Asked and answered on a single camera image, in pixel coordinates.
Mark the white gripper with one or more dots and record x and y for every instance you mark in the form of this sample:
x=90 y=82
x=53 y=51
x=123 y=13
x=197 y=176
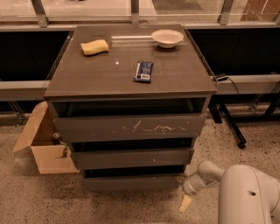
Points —
x=189 y=186

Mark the grey bottom drawer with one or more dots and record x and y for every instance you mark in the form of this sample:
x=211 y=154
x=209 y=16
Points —
x=133 y=178

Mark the grey drawer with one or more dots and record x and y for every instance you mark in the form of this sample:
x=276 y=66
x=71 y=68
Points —
x=133 y=153
x=95 y=121
x=133 y=178

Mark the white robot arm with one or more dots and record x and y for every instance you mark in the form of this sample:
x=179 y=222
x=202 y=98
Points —
x=246 y=195

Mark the grey middle drawer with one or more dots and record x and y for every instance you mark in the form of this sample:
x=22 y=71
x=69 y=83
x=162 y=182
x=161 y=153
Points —
x=133 y=153

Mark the grey drawer cabinet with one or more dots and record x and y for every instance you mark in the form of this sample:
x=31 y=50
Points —
x=108 y=76

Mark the grey top drawer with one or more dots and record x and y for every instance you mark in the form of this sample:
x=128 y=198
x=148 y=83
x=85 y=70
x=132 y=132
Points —
x=95 y=121

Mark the black wheeled stand leg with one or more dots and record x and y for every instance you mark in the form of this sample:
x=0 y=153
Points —
x=216 y=108

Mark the black power adapter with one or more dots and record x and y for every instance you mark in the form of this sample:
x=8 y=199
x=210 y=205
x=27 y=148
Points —
x=220 y=77

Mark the blue snack packet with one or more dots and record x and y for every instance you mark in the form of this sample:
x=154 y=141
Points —
x=143 y=72

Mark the cardboard box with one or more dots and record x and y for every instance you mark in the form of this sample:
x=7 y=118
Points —
x=37 y=135

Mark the can in cardboard box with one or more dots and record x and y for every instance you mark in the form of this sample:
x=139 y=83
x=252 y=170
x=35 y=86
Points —
x=56 y=138

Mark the white bowl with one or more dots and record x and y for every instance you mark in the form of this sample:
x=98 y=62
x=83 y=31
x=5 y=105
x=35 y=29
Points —
x=167 y=38

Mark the yellow sponge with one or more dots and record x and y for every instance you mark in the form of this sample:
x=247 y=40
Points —
x=94 y=47

